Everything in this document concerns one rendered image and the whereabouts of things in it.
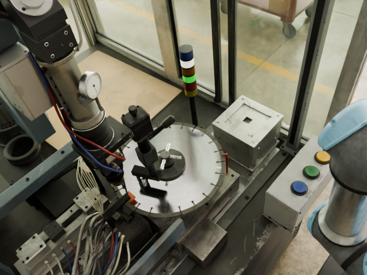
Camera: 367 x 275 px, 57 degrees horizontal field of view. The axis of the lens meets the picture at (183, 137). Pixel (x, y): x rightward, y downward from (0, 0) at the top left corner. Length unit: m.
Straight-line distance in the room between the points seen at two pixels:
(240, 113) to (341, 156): 0.68
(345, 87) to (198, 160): 0.47
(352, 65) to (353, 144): 0.47
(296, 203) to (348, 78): 0.38
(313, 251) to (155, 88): 1.17
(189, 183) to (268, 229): 0.32
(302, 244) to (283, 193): 0.95
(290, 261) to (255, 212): 0.79
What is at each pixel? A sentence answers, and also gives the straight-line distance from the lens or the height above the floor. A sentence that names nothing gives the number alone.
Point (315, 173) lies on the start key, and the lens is 1.09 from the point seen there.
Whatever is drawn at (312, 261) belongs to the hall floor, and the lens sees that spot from 1.95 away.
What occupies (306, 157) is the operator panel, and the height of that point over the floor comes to 0.90.
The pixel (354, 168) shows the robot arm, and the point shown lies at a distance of 0.59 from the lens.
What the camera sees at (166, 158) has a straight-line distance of 0.99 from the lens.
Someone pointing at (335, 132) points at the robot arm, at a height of 1.36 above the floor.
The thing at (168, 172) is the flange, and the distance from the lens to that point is 1.01.
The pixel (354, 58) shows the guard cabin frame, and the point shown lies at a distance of 1.00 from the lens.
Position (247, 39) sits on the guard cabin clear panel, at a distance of 1.19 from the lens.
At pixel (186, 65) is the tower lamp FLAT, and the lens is 1.11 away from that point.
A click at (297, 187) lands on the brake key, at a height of 0.91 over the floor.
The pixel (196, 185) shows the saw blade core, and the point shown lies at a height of 0.95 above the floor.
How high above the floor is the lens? 1.79
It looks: 50 degrees down
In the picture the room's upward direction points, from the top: 10 degrees counter-clockwise
